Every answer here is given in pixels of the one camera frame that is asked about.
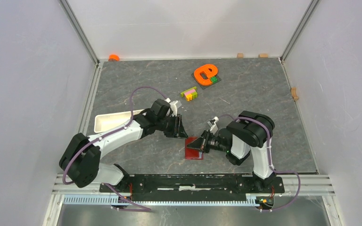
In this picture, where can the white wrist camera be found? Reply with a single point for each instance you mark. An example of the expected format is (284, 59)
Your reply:
(174, 106)
(213, 125)

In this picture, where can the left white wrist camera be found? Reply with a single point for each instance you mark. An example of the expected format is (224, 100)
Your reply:
(174, 106)

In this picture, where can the orange round cap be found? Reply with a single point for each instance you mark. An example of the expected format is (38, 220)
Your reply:
(113, 57)

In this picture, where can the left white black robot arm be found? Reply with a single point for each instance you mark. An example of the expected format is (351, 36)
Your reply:
(81, 161)

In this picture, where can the grey cable duct comb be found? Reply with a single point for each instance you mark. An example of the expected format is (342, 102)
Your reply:
(113, 199)

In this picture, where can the orange e-shaped block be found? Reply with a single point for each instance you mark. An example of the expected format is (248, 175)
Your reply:
(206, 75)

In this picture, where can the curved wooden piece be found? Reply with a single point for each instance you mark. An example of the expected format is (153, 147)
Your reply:
(294, 94)

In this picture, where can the green toy brick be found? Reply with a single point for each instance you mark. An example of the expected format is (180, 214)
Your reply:
(214, 79)

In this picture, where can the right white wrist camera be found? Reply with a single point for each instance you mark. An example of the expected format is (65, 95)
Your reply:
(213, 125)

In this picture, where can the white plastic tray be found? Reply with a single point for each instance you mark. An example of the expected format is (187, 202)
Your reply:
(105, 122)

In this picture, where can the dark square base plate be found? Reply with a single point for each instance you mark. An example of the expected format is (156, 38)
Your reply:
(204, 82)

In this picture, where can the red card holder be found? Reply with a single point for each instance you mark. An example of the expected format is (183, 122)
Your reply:
(192, 154)

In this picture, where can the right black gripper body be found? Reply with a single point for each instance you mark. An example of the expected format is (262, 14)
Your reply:
(214, 143)

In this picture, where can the colourful toy brick stack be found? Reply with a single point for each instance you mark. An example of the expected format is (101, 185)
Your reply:
(190, 94)

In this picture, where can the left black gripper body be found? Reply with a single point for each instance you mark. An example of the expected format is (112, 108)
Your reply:
(169, 129)

